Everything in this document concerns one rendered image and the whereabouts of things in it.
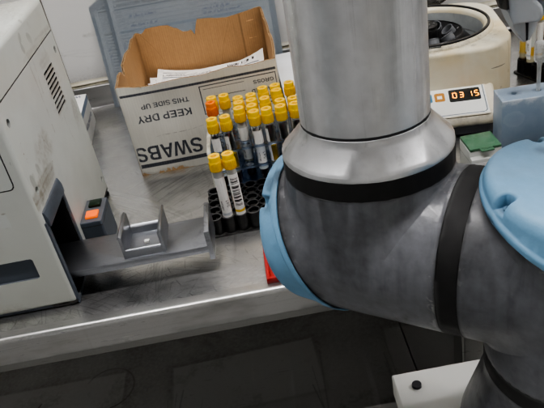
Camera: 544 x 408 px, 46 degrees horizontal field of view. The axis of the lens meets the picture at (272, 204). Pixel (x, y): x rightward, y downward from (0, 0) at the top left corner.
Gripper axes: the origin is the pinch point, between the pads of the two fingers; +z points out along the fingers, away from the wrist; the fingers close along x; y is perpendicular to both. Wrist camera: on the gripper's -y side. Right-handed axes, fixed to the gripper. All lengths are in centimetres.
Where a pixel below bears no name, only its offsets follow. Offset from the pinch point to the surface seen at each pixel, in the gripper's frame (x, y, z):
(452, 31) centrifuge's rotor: 4.7, -20.0, 5.3
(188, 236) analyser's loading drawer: -48.3, -3.3, 11.6
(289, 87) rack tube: -25.2, -18.8, 4.4
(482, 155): -12.5, 6.8, 10.7
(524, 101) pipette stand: -4.5, 5.4, 6.8
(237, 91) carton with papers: -31.2, -24.0, 4.2
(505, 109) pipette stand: -6.6, 4.4, 7.5
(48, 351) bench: -68, -2, 18
